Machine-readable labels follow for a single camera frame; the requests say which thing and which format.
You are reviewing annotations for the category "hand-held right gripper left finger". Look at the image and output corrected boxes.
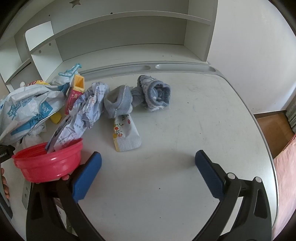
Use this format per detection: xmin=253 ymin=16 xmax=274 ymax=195
xmin=26 ymin=151 xmax=104 ymax=241

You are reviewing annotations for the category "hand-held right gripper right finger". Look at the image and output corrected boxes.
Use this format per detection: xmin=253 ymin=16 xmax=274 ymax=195
xmin=192 ymin=150 xmax=273 ymax=241

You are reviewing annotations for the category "red plastic bowl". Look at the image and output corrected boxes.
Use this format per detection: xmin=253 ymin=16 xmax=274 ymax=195
xmin=11 ymin=138 xmax=84 ymax=184

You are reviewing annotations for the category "blue white paper wrapper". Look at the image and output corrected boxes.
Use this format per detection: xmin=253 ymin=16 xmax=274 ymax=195
xmin=45 ymin=82 xmax=110 ymax=153

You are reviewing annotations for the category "person's left hand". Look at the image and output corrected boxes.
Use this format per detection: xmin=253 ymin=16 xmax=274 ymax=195
xmin=0 ymin=167 xmax=11 ymax=201

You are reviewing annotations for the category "crumpled white tissue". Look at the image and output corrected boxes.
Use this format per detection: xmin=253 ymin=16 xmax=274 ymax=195
xmin=22 ymin=124 xmax=47 ymax=149

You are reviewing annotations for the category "white paper card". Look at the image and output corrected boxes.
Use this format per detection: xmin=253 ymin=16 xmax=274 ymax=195
xmin=22 ymin=179 xmax=31 ymax=208

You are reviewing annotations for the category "white blue printed plastic bag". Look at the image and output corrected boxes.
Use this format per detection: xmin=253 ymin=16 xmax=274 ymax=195
xmin=0 ymin=82 xmax=71 ymax=144

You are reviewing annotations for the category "white pouch with orange print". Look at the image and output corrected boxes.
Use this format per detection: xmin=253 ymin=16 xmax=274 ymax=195
xmin=113 ymin=114 xmax=142 ymax=152

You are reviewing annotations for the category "yellow plastic piece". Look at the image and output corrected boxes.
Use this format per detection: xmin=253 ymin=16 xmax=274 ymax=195
xmin=50 ymin=111 xmax=62 ymax=124

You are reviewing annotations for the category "yellow red snack packet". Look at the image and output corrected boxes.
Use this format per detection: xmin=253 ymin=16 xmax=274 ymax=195
xmin=25 ymin=80 xmax=50 ymax=87

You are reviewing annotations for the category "pink bedding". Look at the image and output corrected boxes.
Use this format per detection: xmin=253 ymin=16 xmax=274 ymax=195
xmin=272 ymin=134 xmax=296 ymax=239

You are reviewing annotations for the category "grey sock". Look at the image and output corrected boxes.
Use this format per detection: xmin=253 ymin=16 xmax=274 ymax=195
xmin=104 ymin=85 xmax=133 ymax=118

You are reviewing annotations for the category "yellow pink carton box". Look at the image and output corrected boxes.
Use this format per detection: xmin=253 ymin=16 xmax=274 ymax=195
xmin=65 ymin=75 xmax=86 ymax=115

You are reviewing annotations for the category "grey ribbed panel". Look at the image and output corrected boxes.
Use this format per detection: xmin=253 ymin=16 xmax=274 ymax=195
xmin=285 ymin=95 xmax=296 ymax=135

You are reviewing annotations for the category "white desk shelf unit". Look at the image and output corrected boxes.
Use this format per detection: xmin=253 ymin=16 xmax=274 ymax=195
xmin=0 ymin=0 xmax=219 ymax=93

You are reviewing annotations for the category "white bag with blue handle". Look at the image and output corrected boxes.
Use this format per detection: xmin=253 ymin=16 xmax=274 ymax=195
xmin=51 ymin=63 xmax=83 ymax=87

